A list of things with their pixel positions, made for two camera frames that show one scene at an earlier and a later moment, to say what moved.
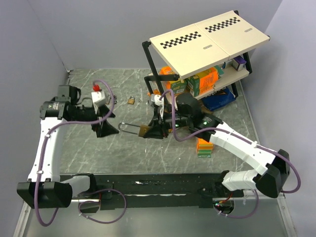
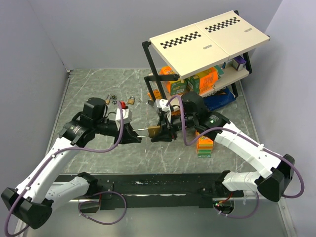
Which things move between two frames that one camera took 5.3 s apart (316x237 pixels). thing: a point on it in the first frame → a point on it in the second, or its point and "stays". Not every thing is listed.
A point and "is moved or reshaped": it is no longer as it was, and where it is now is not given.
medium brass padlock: [131, 101] stays
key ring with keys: [115, 101] stays
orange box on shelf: [208, 79] stays
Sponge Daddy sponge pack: [204, 148] stays
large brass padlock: [143, 130] is moved or reshaped
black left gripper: [104, 129] → [129, 136]
